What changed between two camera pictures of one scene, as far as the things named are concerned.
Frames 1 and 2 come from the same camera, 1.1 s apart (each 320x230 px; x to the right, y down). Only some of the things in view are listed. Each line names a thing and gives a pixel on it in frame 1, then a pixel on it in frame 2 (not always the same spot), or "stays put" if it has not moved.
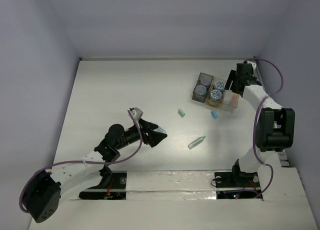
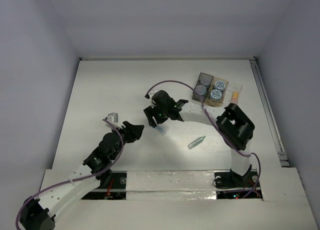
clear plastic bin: (230, 101) stays put
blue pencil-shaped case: (159, 129) stays put
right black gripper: (232, 77) → (151, 111)
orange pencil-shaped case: (234, 101) stays put
